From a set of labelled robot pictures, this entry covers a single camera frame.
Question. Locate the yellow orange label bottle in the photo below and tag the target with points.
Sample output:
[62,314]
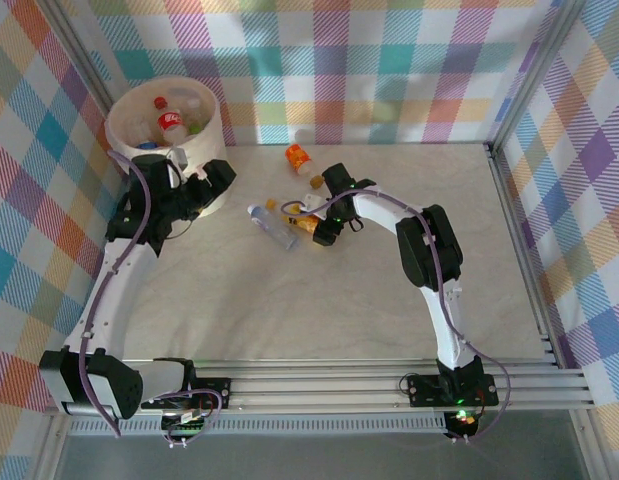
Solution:
[301,222]

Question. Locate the red label cola bottle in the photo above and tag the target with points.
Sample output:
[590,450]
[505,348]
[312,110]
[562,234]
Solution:
[170,120]

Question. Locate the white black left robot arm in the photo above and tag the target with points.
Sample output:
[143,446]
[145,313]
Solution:
[114,300]

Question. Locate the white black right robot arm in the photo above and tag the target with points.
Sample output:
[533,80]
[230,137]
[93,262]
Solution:
[444,325]

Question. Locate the cream ribbed waste bin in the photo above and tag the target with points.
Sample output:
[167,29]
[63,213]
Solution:
[214,205]

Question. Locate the translucent plastic bin liner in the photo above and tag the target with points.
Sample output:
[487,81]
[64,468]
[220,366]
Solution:
[201,147]

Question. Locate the clear bottle pale blue label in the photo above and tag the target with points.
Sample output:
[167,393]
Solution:
[274,230]

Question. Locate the loose yellow bottle cap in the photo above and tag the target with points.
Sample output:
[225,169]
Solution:
[271,204]

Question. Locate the orange wrapped plastic bottle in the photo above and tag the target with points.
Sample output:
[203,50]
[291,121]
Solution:
[296,156]

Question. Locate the colourful plaid cloth panel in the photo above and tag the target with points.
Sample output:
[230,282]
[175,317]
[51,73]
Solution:
[19,200]
[589,200]
[339,60]

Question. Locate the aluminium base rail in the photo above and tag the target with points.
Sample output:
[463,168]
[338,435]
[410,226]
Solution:
[314,395]

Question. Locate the aluminium frame post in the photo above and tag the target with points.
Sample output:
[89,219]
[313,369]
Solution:
[534,75]
[84,50]

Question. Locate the aluminium table side rail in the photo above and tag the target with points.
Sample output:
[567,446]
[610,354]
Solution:
[524,250]

